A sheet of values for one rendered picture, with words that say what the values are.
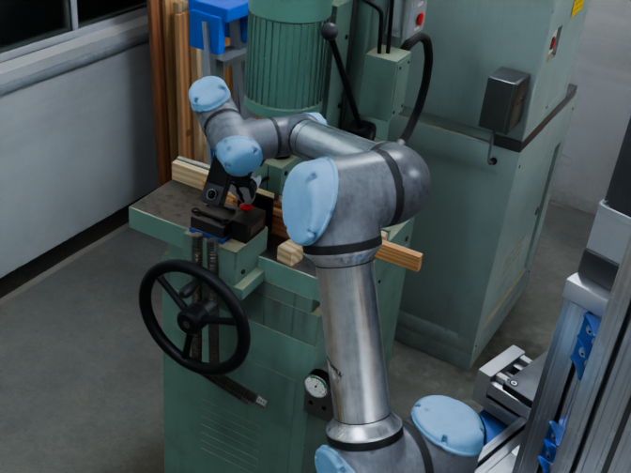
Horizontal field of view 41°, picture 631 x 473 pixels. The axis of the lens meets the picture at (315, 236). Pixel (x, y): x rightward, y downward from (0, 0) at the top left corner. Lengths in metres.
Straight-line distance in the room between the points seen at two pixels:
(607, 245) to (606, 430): 0.28
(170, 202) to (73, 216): 1.38
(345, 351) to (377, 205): 0.21
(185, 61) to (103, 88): 0.34
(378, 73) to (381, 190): 0.82
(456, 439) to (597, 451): 0.22
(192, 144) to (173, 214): 1.37
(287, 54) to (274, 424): 0.94
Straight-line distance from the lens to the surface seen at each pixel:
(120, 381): 2.92
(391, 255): 1.91
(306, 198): 1.14
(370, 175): 1.17
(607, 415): 1.33
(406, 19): 2.01
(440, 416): 1.34
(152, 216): 2.04
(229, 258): 1.81
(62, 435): 2.76
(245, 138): 1.50
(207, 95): 1.56
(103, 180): 3.51
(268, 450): 2.24
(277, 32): 1.76
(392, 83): 1.96
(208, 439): 2.36
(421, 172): 1.22
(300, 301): 1.90
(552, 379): 1.43
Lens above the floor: 1.95
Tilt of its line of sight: 32 degrees down
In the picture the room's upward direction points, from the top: 6 degrees clockwise
